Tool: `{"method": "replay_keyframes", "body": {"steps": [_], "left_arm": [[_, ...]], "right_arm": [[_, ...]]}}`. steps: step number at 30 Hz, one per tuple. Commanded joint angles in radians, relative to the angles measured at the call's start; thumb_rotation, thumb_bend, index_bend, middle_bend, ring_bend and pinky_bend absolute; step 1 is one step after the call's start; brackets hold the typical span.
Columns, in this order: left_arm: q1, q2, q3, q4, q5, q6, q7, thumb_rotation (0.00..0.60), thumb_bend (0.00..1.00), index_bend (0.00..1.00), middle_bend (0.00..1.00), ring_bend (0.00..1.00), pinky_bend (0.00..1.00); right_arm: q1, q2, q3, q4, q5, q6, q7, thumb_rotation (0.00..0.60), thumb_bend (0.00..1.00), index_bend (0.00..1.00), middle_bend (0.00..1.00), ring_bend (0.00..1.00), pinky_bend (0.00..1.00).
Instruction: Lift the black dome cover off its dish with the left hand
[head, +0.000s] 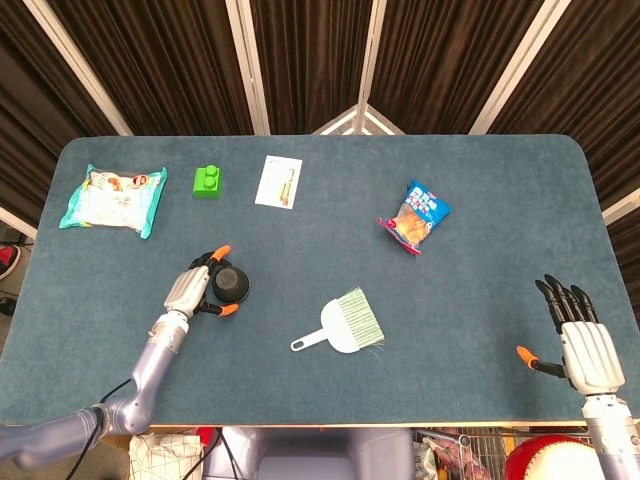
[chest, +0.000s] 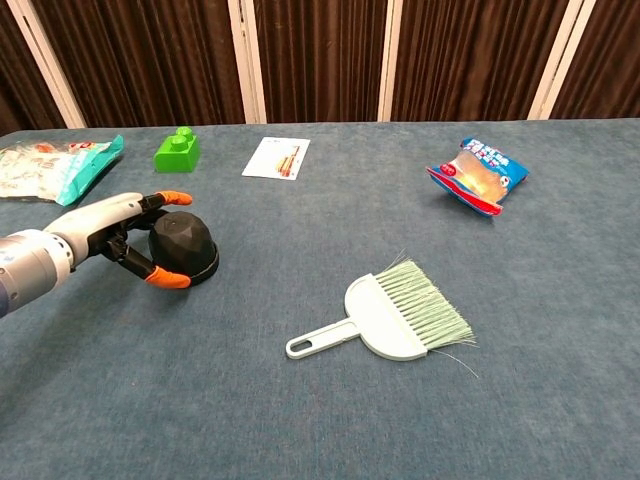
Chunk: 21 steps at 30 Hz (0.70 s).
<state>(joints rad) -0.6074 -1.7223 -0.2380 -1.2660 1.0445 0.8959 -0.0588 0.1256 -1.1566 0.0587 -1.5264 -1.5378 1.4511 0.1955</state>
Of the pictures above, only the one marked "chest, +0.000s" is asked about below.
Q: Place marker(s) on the white printed card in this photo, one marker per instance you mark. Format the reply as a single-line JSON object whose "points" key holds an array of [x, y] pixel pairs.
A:
{"points": [[272, 160]]}

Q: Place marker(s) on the white partition post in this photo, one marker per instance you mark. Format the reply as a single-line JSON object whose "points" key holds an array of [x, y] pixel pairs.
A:
{"points": [[247, 60], [47, 62], [560, 60], [390, 60]]}

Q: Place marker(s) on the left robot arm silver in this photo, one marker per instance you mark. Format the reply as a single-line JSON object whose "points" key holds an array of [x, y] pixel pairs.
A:
{"points": [[27, 267]]}

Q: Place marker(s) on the green toy building block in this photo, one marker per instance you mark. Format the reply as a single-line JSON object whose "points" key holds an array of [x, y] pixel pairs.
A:
{"points": [[175, 156]]}

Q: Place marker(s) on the dark brown bowl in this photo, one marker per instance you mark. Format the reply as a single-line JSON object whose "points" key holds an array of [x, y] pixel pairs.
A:
{"points": [[210, 273]]}

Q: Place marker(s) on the black faceted dice cup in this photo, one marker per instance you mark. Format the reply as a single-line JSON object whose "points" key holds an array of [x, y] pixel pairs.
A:
{"points": [[185, 245]]}

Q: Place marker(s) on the mint green hand brush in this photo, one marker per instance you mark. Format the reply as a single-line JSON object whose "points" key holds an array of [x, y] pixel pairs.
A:
{"points": [[380, 320]]}

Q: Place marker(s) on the blue red snack bag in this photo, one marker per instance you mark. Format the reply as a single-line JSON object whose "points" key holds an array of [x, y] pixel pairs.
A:
{"points": [[477, 177]]}

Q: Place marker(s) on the teal white plastic package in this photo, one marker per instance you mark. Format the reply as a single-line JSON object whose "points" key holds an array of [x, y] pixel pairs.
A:
{"points": [[45, 167]]}

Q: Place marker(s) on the brown curtain panel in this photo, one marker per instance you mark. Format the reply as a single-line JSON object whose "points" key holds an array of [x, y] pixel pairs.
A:
{"points": [[20, 90], [320, 60], [470, 60], [610, 65], [150, 60]]}

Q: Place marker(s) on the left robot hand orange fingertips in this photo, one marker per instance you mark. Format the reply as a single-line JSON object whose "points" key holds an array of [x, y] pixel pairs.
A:
{"points": [[95, 220]]}

